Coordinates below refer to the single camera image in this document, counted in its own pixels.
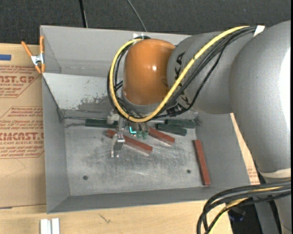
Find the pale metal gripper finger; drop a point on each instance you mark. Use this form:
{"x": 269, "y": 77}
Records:
{"x": 113, "y": 147}
{"x": 120, "y": 144}

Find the red-brown flat block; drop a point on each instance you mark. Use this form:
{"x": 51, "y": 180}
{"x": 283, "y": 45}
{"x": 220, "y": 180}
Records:
{"x": 201, "y": 162}
{"x": 162, "y": 136}
{"x": 136, "y": 145}

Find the dark green flat block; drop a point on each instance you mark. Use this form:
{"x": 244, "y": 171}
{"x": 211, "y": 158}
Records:
{"x": 173, "y": 130}
{"x": 97, "y": 123}
{"x": 183, "y": 122}

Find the grey metal bin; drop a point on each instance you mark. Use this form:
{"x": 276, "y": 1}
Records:
{"x": 141, "y": 172}

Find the brown cardboard board red print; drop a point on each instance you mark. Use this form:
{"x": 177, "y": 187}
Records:
{"x": 17, "y": 121}

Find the black cylinder on white bracket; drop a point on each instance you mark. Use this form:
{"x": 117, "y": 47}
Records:
{"x": 111, "y": 119}

